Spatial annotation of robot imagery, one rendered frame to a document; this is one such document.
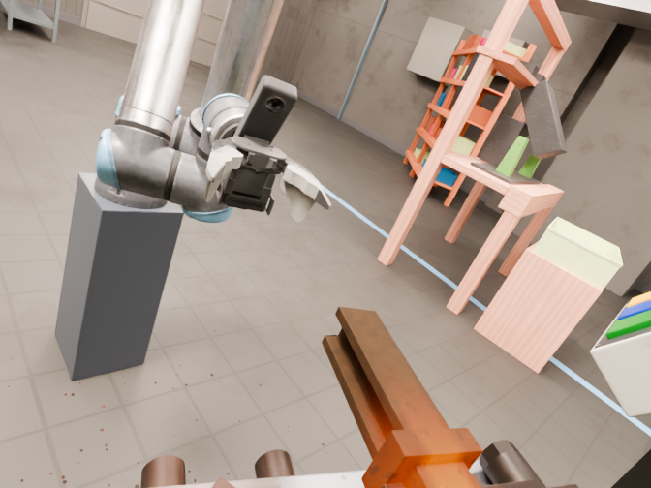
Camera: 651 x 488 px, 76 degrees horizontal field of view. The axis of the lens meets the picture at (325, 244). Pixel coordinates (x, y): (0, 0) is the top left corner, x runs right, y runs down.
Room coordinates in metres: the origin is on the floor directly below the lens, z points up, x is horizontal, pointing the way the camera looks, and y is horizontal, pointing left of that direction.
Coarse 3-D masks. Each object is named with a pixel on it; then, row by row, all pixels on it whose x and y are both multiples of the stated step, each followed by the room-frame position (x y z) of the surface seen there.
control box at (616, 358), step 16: (624, 336) 0.46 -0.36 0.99; (640, 336) 0.44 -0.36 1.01; (592, 352) 0.45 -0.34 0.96; (608, 352) 0.44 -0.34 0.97; (624, 352) 0.43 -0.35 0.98; (640, 352) 0.43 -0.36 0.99; (608, 368) 0.44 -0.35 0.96; (624, 368) 0.43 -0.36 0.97; (640, 368) 0.42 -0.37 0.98; (608, 384) 0.43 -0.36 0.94; (624, 384) 0.42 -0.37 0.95; (640, 384) 0.42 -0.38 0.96; (624, 400) 0.42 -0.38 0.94; (640, 400) 0.41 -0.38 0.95
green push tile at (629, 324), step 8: (648, 312) 0.51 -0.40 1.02; (624, 320) 0.51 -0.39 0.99; (632, 320) 0.49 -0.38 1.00; (640, 320) 0.47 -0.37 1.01; (648, 320) 0.46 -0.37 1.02; (616, 328) 0.48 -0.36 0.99; (624, 328) 0.47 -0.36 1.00; (632, 328) 0.47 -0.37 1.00; (640, 328) 0.46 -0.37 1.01; (608, 336) 0.47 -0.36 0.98; (616, 336) 0.47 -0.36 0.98
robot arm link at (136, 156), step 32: (160, 0) 0.73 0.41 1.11; (192, 0) 0.76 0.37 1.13; (160, 32) 0.71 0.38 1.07; (192, 32) 0.75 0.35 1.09; (160, 64) 0.69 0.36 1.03; (128, 96) 0.66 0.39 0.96; (160, 96) 0.67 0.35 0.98; (128, 128) 0.63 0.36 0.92; (160, 128) 0.66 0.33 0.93; (96, 160) 0.60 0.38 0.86; (128, 160) 0.61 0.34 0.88; (160, 160) 0.64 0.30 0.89; (160, 192) 0.63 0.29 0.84
